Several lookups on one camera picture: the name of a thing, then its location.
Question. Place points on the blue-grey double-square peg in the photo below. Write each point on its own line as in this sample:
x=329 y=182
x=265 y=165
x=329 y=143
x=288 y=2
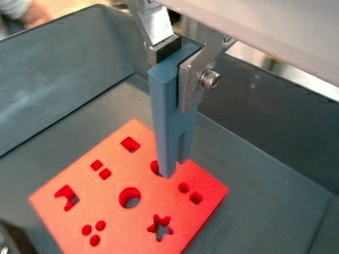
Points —
x=173 y=125

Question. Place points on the red shape-sorting block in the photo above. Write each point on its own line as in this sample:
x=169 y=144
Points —
x=109 y=204

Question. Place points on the person in background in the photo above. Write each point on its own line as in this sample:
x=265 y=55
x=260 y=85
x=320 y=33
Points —
x=28 y=11

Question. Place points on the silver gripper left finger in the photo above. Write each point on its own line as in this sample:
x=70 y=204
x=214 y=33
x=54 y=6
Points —
x=154 y=24

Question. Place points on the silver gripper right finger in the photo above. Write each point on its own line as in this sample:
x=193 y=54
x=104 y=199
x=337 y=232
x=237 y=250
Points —
x=197 y=73

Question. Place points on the dark grey bin enclosure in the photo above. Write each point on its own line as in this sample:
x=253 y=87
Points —
x=74 y=82

